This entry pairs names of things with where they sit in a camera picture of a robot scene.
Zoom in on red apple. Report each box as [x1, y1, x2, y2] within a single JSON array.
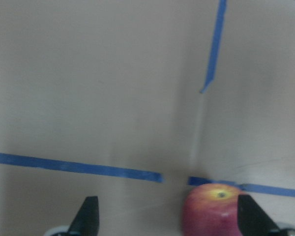
[[181, 183, 246, 236]]

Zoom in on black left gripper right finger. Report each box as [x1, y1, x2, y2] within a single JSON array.
[[237, 194, 280, 236]]

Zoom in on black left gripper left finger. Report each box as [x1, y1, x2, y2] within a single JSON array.
[[67, 196, 99, 236]]

